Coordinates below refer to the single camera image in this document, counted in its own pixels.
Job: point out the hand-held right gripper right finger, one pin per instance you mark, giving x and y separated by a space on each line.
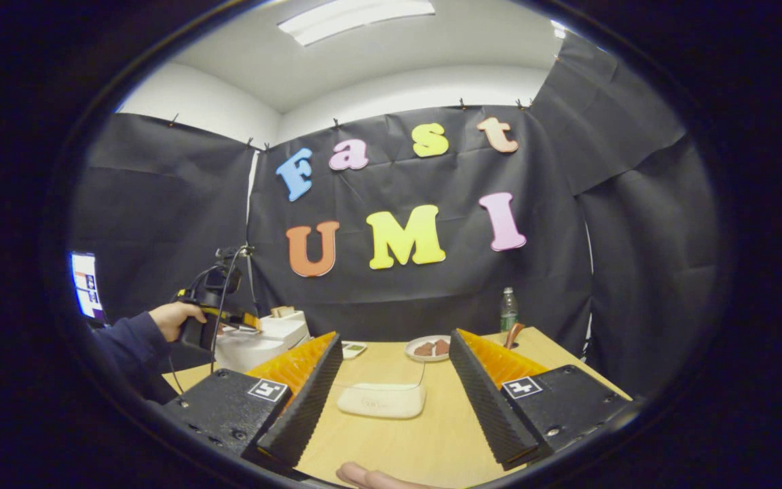
486 407

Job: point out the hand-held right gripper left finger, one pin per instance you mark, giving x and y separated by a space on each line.
303 414

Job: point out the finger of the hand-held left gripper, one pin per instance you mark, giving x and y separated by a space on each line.
235 318

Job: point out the white rice cooker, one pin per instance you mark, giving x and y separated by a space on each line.
248 350

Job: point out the brown wooden spoon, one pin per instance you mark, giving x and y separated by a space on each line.
513 335

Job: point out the brown meat piece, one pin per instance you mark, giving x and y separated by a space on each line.
442 347
423 350

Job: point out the white divided condiment tray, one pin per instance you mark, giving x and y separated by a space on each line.
354 350

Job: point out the white oval plate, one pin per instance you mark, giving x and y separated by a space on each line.
411 353

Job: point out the green label water bottle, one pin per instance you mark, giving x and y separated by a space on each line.
508 314

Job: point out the computer monitor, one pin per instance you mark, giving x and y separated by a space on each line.
87 285

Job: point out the long ceiling light panel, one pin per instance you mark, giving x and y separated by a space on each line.
357 19

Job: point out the small ceiling light panel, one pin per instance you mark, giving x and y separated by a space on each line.
559 28

